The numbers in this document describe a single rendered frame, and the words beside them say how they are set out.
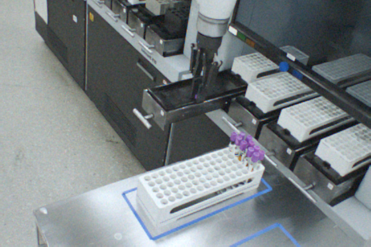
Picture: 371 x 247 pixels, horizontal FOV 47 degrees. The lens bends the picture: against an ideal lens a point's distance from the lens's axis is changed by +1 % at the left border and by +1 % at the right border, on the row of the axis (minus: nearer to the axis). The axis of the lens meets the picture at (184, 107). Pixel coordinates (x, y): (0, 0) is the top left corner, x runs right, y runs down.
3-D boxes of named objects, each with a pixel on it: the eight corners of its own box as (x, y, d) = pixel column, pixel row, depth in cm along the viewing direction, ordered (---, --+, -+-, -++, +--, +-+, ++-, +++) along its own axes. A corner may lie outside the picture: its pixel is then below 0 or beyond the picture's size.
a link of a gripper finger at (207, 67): (212, 49, 126) (215, 51, 125) (209, 83, 131) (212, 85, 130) (202, 51, 124) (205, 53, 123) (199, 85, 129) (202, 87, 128)
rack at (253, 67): (286, 58, 169) (291, 44, 166) (305, 71, 163) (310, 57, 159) (229, 73, 153) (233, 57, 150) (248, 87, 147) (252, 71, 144)
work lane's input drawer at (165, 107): (284, 69, 176) (290, 50, 171) (309, 86, 168) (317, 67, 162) (129, 110, 137) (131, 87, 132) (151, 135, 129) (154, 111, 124)
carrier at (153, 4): (163, 17, 180) (165, 4, 176) (159, 18, 179) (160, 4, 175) (149, 6, 187) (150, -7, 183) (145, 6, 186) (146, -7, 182)
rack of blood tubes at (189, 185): (235, 160, 112) (240, 143, 109) (259, 186, 106) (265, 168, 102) (134, 196, 97) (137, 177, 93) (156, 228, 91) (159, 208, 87)
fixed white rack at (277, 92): (303, 81, 156) (308, 67, 152) (324, 96, 150) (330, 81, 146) (242, 99, 140) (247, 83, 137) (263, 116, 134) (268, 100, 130)
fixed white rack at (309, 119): (336, 104, 147) (342, 89, 143) (360, 120, 140) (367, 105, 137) (275, 126, 131) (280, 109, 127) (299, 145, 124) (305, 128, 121)
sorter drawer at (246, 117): (350, 76, 180) (358, 57, 175) (378, 93, 171) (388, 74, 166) (216, 118, 141) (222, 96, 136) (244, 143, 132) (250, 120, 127)
